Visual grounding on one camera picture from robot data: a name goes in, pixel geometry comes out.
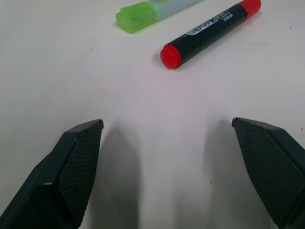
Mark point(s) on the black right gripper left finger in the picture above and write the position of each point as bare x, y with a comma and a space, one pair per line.
59, 176

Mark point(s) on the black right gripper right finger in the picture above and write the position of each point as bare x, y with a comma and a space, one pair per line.
274, 167

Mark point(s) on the black marker with red cap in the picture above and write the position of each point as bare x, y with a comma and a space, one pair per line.
209, 34

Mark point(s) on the green highlighter pen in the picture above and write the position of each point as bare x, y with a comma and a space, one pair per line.
145, 13

